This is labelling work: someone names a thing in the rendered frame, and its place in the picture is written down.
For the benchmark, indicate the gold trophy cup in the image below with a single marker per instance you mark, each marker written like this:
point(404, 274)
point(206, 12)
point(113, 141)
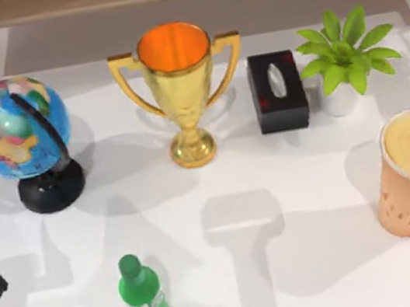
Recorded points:
point(181, 98)

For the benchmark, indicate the black tissue box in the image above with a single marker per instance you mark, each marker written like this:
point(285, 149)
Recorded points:
point(280, 109)

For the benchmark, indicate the green bottle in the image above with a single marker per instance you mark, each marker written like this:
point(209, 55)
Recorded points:
point(146, 301)

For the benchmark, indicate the green plant in white pot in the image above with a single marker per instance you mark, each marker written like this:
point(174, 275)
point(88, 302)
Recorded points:
point(346, 55)

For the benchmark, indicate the blue globe on black stand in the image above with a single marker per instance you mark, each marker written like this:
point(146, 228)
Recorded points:
point(13, 126)

